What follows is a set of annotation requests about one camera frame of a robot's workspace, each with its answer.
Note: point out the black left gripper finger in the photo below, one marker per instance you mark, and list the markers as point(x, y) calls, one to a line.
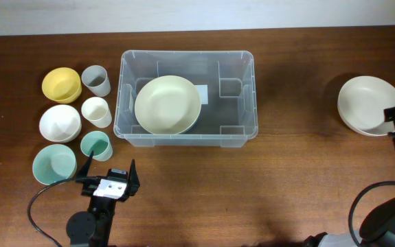
point(85, 168)
point(133, 180)

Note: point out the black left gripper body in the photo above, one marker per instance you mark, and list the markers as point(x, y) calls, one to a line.
point(89, 188)

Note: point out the mint green bowl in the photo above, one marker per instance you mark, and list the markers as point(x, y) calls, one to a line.
point(54, 163)

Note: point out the beige plate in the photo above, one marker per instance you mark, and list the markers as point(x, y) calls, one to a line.
point(168, 105)
point(361, 103)

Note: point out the dark blue plate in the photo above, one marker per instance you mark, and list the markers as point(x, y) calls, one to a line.
point(194, 125)

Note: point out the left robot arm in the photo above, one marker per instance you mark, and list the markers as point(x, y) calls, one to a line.
point(93, 226)

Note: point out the mint green cup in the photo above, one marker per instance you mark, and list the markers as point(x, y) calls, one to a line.
point(99, 143)

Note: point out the white bowl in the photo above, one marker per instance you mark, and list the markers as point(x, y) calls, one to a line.
point(60, 124)

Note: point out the cream white cup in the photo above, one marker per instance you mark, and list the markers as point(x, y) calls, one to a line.
point(96, 110)

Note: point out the yellow bowl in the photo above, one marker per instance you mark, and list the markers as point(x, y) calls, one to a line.
point(62, 85)

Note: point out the clear plastic storage bin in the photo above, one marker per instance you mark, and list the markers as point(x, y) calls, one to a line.
point(229, 119)

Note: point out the grey cup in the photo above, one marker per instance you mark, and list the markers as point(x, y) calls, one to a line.
point(96, 79)

